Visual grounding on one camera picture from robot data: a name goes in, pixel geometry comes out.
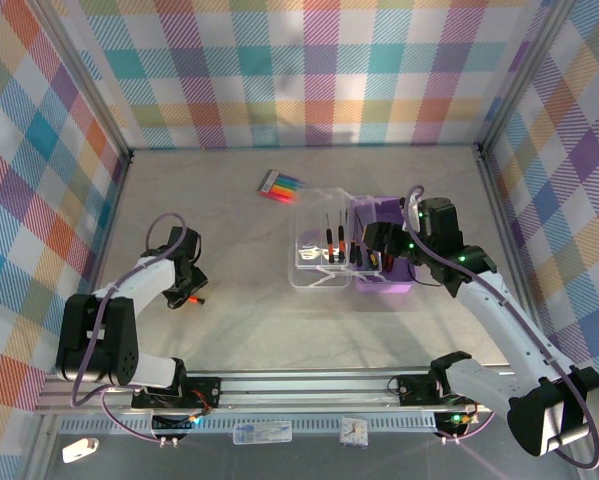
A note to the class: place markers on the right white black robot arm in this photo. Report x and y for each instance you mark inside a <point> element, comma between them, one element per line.
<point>544,420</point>

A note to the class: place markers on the aluminium table edge rail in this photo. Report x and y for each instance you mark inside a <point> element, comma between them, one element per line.
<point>110,220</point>
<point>494,200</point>

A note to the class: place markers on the small square clock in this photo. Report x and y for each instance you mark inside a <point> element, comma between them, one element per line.
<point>353,431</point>

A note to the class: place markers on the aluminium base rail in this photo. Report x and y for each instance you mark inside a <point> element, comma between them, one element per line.
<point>304,390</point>

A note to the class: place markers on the clear plastic toolbox lid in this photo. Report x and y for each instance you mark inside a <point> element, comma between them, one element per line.
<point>311,215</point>

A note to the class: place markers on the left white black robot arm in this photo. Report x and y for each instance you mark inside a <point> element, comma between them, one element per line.
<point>99,340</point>

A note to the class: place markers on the small white plastic object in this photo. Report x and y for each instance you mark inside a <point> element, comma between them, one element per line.
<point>79,450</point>

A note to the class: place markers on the pack of coloured markers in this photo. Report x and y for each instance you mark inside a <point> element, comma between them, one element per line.
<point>279,189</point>

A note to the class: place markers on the purple plastic toolbox base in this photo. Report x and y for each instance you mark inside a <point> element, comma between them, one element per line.
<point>379,287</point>

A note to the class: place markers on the small black controller board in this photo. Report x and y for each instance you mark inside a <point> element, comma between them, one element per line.
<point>449,422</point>
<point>169,425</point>

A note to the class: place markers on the aluminium frame post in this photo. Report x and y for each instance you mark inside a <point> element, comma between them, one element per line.
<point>523,75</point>
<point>88,80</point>

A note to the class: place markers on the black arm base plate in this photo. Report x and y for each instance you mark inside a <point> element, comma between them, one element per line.
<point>204,392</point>
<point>414,390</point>

